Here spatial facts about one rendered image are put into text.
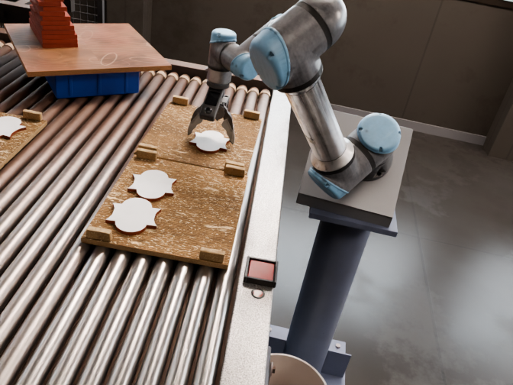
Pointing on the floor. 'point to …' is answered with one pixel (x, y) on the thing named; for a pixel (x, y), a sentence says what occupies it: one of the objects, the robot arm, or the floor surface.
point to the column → (326, 294)
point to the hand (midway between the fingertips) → (210, 140)
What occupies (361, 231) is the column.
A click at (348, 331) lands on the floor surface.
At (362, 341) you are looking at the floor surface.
